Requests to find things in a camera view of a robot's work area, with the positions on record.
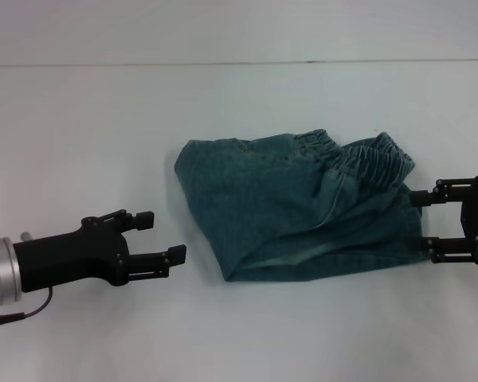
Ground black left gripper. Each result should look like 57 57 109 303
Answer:
14 209 187 294

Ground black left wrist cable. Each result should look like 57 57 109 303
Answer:
0 288 53 325

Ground blue denim shorts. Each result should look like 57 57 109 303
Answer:
174 128 425 283

